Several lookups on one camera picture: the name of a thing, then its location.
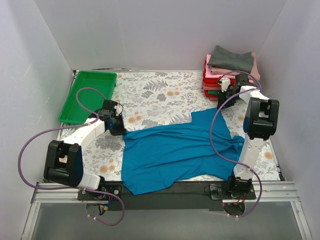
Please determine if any blue t shirt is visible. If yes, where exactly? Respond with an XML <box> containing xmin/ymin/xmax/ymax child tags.
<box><xmin>121</xmin><ymin>108</ymin><xmax>244</xmax><ymax>195</ymax></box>

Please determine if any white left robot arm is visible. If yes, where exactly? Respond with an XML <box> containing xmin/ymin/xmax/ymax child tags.
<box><xmin>43</xmin><ymin>100</ymin><xmax>127</xmax><ymax>200</ymax></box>

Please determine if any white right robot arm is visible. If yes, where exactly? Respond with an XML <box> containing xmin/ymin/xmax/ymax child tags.
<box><xmin>217</xmin><ymin>70</ymin><xmax>280</xmax><ymax>199</ymax></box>

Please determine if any green folded t shirt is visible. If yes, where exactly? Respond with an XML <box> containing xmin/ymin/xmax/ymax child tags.
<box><xmin>207</xmin><ymin>90</ymin><xmax>218</xmax><ymax>95</ymax></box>

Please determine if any bottom pink folded t shirt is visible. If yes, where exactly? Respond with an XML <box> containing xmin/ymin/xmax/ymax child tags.
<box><xmin>209</xmin><ymin>96</ymin><xmax>219</xmax><ymax>102</ymax></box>

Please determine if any red folded t shirt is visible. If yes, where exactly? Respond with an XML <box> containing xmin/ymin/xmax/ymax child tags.
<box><xmin>202</xmin><ymin>61</ymin><xmax>222</xmax><ymax>89</ymax></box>

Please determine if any salmon folded t shirt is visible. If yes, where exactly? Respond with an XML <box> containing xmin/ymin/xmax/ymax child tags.
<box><xmin>202</xmin><ymin>84</ymin><xmax>221</xmax><ymax>91</ymax></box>

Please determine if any dusty pink folded t shirt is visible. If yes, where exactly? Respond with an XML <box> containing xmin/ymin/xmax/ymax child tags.
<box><xmin>206</xmin><ymin>52</ymin><xmax>260</xmax><ymax>81</ymax></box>

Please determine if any light pink folded t shirt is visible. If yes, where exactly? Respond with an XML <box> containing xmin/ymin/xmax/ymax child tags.
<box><xmin>203</xmin><ymin>60</ymin><xmax>231</xmax><ymax>83</ymax></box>

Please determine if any grey folded t shirt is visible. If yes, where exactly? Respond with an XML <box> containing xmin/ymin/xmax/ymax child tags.
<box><xmin>207</xmin><ymin>45</ymin><xmax>254</xmax><ymax>73</ymax></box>

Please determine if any green plastic tray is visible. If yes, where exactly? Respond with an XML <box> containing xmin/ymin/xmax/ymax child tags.
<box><xmin>58</xmin><ymin>71</ymin><xmax>117</xmax><ymax>125</ymax></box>

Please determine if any floral table mat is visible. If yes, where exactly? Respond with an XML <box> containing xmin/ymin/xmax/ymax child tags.
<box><xmin>56</xmin><ymin>69</ymin><xmax>281</xmax><ymax>182</ymax></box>

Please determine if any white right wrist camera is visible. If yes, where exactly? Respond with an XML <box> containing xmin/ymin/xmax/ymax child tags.
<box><xmin>217</xmin><ymin>77</ymin><xmax>231</xmax><ymax>92</ymax></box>

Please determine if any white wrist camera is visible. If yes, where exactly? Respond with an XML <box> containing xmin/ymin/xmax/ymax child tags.
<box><xmin>113</xmin><ymin>104</ymin><xmax>122</xmax><ymax>116</ymax></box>
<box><xmin>217</xmin><ymin>77</ymin><xmax>231</xmax><ymax>92</ymax></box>

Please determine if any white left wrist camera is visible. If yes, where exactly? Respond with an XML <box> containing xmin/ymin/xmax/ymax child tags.
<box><xmin>113</xmin><ymin>104</ymin><xmax>122</xmax><ymax>116</ymax></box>

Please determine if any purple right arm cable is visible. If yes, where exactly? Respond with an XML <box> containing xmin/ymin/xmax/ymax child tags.
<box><xmin>209</xmin><ymin>70</ymin><xmax>263</xmax><ymax>218</ymax></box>

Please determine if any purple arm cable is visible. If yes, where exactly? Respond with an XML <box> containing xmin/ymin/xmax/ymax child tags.
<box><xmin>17</xmin><ymin>87</ymin><xmax>126</xmax><ymax>227</ymax></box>
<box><xmin>209</xmin><ymin>70</ymin><xmax>263</xmax><ymax>218</ymax></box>

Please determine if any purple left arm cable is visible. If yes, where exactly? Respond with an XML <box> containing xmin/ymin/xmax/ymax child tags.
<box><xmin>17</xmin><ymin>87</ymin><xmax>126</xmax><ymax>227</ymax></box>

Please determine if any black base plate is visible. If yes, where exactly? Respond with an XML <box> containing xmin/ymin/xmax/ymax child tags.
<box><xmin>77</xmin><ymin>180</ymin><xmax>256</xmax><ymax>212</ymax></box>

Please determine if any aluminium frame rail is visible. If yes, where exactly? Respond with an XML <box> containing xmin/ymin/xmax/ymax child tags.
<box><xmin>22</xmin><ymin>181</ymin><xmax>312</xmax><ymax>240</ymax></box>

